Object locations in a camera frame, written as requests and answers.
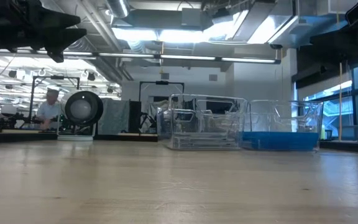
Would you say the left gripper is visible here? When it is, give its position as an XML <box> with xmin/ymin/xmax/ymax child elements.
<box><xmin>0</xmin><ymin>0</ymin><xmax>88</xmax><ymax>63</ymax></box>

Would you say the blue cloth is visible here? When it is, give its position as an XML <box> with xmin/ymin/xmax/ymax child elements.
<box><xmin>241</xmin><ymin>131</ymin><xmax>320</xmax><ymax>139</ymax></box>

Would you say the person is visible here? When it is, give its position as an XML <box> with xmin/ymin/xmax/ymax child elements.
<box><xmin>37</xmin><ymin>88</ymin><xmax>62</xmax><ymax>130</ymax></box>

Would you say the clear plastic bin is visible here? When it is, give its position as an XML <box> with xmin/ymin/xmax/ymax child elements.
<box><xmin>156</xmin><ymin>93</ymin><xmax>248</xmax><ymax>151</ymax></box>
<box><xmin>240</xmin><ymin>99</ymin><xmax>324</xmax><ymax>152</ymax></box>

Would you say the grey cloth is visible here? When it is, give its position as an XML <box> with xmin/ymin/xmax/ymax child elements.
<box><xmin>98</xmin><ymin>98</ymin><xmax>130</xmax><ymax>135</ymax></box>

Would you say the ceiling light strip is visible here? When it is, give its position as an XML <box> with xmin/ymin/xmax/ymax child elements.
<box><xmin>63</xmin><ymin>51</ymin><xmax>281</xmax><ymax>65</ymax></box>

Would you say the black metal gantry frame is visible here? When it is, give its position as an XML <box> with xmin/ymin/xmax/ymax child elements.
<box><xmin>29</xmin><ymin>75</ymin><xmax>81</xmax><ymax>125</ymax></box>
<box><xmin>139</xmin><ymin>80</ymin><xmax>185</xmax><ymax>134</ymax></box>

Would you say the silver ventilation duct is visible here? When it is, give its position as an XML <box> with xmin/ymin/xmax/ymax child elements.
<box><xmin>106</xmin><ymin>0</ymin><xmax>131</xmax><ymax>19</ymax></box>

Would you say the black aluminium table frame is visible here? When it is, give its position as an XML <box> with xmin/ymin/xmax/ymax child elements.
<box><xmin>0</xmin><ymin>131</ymin><xmax>358</xmax><ymax>154</ymax></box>

